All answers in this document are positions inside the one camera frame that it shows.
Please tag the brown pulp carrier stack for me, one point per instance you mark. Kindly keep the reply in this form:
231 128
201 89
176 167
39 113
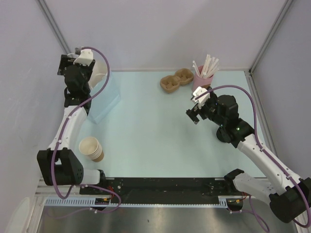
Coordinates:
181 77

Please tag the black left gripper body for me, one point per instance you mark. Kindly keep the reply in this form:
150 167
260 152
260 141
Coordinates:
86 71

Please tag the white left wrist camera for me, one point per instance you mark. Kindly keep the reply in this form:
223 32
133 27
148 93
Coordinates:
85 56

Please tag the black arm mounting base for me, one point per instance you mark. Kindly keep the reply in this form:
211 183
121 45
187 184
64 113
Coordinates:
165 189

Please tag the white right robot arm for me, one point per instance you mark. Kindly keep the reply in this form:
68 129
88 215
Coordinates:
287 194

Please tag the white wrapped straws bundle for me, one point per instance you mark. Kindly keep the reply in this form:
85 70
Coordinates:
210 67

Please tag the white slotted cable duct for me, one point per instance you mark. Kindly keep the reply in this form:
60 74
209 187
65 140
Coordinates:
213 202

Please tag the pink straw holder cup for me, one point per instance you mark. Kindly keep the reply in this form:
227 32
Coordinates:
201 82

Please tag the light blue paper bag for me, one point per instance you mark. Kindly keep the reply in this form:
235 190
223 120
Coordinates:
108 98

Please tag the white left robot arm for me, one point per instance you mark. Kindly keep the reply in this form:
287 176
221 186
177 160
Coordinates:
58 163

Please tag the brown paper cups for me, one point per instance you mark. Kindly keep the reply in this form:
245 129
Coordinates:
91 148

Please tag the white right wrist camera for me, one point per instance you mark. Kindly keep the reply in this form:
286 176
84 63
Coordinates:
200 96

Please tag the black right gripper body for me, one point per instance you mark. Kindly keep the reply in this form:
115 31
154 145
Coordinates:
209 110

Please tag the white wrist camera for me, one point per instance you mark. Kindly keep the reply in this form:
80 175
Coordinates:
200 96
85 56

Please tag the stacked black cup lids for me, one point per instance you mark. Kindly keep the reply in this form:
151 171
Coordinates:
223 135

